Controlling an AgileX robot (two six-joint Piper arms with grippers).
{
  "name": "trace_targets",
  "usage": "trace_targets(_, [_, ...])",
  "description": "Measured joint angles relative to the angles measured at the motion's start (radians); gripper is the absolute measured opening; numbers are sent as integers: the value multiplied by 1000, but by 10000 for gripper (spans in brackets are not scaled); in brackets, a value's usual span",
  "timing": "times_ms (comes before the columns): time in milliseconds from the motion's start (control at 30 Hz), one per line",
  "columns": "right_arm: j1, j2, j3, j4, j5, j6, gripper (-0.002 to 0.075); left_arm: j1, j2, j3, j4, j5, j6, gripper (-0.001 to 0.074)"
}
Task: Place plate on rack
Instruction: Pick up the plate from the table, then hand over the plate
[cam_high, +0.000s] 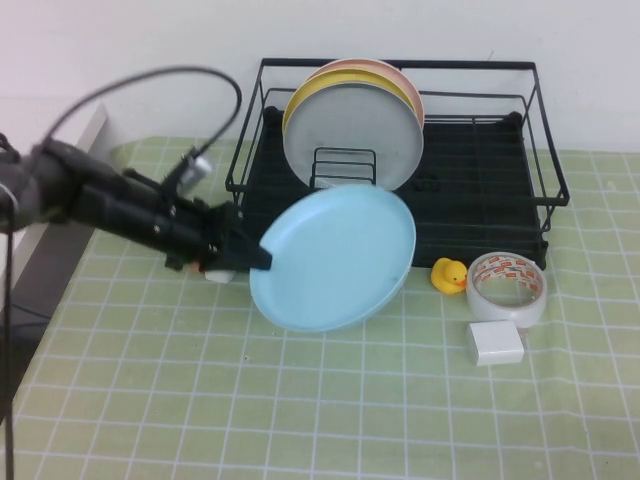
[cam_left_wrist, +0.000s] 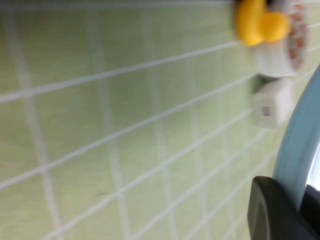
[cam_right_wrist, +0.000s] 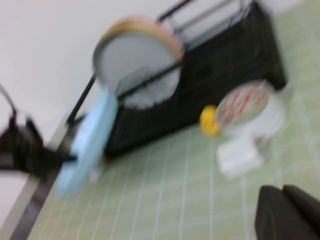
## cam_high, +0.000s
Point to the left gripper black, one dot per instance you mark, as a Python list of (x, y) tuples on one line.
[(190, 230)]

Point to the light blue plate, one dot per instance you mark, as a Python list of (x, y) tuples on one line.
[(335, 260)]

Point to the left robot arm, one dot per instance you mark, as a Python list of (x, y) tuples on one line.
[(75, 190)]

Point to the grey plate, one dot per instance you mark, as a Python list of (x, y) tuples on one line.
[(350, 120)]

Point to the yellow plate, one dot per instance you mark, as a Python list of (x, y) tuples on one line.
[(330, 78)]

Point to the pink plate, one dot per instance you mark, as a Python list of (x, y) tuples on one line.
[(360, 64)]

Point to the white cube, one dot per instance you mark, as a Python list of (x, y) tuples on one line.
[(220, 276)]

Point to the green checked tablecloth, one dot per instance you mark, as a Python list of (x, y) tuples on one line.
[(250, 410)]

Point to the yellow rubber duck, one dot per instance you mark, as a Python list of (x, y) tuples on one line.
[(448, 276)]

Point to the white side cabinet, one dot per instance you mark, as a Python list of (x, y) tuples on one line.
[(92, 125)]

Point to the clear tape roll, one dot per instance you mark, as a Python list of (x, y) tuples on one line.
[(485, 307)]

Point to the white rectangular box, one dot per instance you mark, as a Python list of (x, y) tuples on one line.
[(496, 345)]

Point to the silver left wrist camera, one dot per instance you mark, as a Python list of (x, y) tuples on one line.
[(196, 169)]

